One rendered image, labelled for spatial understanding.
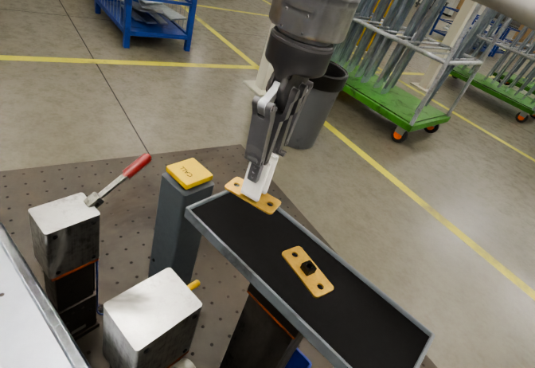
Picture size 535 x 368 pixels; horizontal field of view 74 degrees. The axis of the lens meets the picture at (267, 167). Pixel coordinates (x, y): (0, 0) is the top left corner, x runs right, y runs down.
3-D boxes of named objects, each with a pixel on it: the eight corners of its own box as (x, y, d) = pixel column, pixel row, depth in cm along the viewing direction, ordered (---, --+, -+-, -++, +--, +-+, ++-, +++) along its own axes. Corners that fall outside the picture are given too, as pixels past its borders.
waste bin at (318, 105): (258, 125, 334) (279, 50, 294) (298, 122, 363) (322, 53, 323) (288, 156, 304) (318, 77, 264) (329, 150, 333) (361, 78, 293)
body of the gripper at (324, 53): (291, 19, 44) (271, 87, 49) (258, 24, 37) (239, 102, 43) (345, 41, 42) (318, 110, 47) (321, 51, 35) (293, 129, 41)
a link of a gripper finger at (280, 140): (276, 75, 44) (282, 72, 45) (259, 146, 51) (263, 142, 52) (304, 88, 43) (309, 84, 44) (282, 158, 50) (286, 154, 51)
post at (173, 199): (140, 313, 87) (158, 173, 62) (166, 297, 92) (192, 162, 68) (158, 337, 83) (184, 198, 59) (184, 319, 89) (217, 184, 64)
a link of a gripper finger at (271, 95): (300, 72, 41) (282, 76, 37) (285, 112, 44) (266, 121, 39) (283, 64, 42) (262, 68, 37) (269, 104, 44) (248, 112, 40)
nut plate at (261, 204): (223, 187, 53) (224, 182, 52) (236, 177, 56) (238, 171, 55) (270, 216, 51) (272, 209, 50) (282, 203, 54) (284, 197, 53)
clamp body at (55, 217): (43, 327, 79) (26, 208, 59) (96, 299, 87) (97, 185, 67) (58, 353, 75) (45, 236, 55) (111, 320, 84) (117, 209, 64)
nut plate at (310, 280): (279, 253, 52) (282, 248, 52) (298, 246, 55) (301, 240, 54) (315, 299, 47) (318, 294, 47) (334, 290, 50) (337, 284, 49)
